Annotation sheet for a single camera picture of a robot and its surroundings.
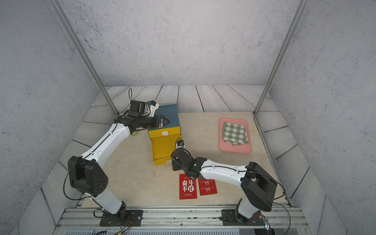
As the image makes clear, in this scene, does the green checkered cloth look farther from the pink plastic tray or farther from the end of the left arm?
the end of the left arm

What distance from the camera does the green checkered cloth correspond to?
1036 mm

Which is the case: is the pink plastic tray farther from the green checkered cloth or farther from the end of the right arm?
the end of the right arm
